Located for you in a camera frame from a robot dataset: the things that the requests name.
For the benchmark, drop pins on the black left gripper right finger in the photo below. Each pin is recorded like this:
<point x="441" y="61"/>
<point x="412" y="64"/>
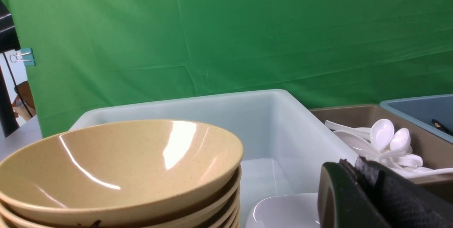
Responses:
<point x="401" y="203"/>

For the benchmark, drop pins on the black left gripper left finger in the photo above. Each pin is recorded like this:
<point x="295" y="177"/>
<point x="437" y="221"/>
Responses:
<point x="342" y="200"/>

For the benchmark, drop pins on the stack of white dishes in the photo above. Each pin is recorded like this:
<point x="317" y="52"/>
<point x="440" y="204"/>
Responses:
<point x="288" y="211"/>

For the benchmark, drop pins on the pile of white spoons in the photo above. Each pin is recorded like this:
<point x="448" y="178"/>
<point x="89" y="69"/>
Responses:
<point x="383" y="144"/>

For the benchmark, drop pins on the large white plastic tub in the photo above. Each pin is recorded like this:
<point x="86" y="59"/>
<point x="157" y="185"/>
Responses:
<point x="285" y="145"/>

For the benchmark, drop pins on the blue plastic chopstick bin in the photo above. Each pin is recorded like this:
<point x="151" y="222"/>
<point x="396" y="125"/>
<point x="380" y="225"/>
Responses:
<point x="421" y="110"/>

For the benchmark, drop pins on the stack of tan bowls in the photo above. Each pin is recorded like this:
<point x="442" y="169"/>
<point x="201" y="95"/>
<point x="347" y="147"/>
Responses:
<point x="131" y="174"/>

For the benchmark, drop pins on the green backdrop cloth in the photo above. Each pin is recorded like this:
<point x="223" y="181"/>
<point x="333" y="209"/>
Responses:
<point x="91" y="54"/>

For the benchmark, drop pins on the teal binder clip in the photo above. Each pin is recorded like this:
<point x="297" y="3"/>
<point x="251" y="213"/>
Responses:
<point x="24" y="56"/>

